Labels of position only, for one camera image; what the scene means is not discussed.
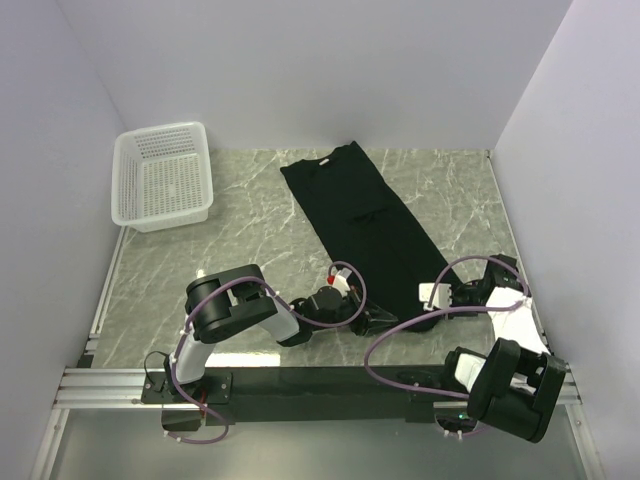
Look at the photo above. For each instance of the black t-shirt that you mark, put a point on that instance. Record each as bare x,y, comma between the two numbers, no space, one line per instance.
360,220

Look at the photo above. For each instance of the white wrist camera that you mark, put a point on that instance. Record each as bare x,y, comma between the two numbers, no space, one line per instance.
339,281
435,296

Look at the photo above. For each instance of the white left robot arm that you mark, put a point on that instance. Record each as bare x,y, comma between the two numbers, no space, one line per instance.
223,305

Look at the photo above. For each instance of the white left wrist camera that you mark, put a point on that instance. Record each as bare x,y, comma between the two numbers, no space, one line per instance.
339,281

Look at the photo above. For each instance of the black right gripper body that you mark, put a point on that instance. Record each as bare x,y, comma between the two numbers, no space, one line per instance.
465,295

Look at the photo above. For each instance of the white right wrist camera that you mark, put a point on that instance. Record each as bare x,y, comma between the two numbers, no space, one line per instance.
435,296

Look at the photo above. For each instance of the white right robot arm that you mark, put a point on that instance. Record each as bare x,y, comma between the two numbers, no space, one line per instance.
516,386

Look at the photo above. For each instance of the white plastic basket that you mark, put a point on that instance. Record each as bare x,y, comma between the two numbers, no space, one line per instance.
161,177

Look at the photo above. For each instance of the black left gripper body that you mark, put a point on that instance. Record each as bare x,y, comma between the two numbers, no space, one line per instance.
352,302

